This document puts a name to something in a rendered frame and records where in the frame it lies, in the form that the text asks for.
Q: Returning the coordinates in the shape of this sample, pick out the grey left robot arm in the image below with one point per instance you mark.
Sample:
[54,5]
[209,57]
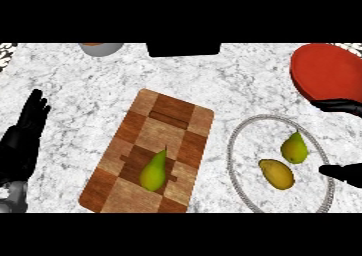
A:
[11,200]

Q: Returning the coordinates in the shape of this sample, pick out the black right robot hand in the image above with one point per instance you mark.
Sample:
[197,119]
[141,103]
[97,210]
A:
[354,173]

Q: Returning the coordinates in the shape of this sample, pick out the small green pear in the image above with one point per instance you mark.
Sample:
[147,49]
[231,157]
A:
[294,150]

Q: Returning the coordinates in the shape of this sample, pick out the checkered wooden cutting board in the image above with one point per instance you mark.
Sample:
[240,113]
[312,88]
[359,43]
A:
[154,133]

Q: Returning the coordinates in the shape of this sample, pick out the black appliance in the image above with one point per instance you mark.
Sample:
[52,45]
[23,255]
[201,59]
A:
[184,49]

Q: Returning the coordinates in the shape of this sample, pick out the grey pot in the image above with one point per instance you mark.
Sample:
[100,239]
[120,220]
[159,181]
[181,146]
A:
[103,49]

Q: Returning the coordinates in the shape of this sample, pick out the large green pear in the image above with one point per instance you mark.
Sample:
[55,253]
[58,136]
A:
[154,173]

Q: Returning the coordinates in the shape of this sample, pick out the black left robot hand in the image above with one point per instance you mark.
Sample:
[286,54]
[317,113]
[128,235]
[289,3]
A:
[20,146]

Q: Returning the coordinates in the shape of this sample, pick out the round white placemat grey rim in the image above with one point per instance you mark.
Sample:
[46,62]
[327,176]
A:
[247,180]

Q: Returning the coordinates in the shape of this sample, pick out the yellow lemon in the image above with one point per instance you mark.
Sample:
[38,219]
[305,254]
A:
[278,174]

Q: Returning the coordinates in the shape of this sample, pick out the red bowl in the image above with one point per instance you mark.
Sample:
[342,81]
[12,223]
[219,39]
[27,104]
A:
[331,71]

